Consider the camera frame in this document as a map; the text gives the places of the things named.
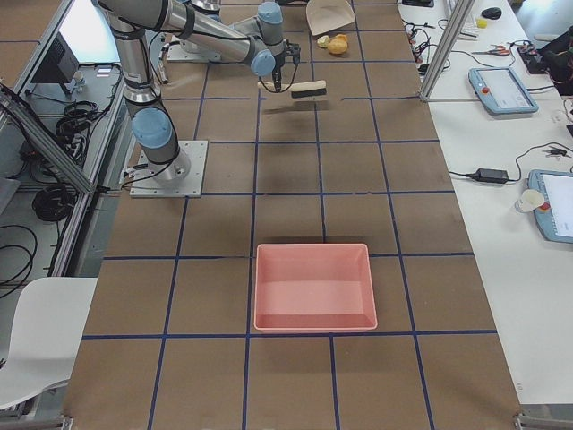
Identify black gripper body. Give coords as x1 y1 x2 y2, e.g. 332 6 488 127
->
271 53 285 83

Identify yellow-green apple piece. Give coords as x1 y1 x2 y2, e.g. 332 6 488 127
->
317 35 330 48

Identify orange bread roll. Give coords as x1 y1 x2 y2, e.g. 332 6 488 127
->
327 38 348 56

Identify beige plastic dustpan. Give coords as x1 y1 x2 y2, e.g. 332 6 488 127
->
305 0 355 36

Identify pink plastic bin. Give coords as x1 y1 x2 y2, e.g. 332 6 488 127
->
253 244 378 333

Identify black computer mouse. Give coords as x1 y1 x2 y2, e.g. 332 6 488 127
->
481 7 502 21

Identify far blue teach pendant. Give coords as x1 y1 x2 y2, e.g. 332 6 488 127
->
468 67 538 116

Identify blue teach pendant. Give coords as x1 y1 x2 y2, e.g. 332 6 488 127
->
468 67 538 116
527 169 572 244

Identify black power adapter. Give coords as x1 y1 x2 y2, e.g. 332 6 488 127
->
473 168 509 184

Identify white paper cup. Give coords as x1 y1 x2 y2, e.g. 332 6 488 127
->
514 189 545 213

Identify bunch of keys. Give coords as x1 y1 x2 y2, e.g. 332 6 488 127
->
544 146 571 158

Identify near blue teach pendant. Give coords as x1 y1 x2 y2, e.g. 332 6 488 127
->
527 169 572 244

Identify white chair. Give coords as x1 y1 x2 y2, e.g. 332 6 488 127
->
1 277 98 409

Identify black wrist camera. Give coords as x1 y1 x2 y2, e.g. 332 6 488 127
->
284 39 301 66

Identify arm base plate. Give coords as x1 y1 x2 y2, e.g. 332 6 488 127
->
129 141 208 198
167 32 221 63

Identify aluminium frame post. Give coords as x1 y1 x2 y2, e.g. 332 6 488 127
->
419 0 474 102

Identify orange handled scissors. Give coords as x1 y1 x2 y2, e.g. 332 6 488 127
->
472 45 510 57

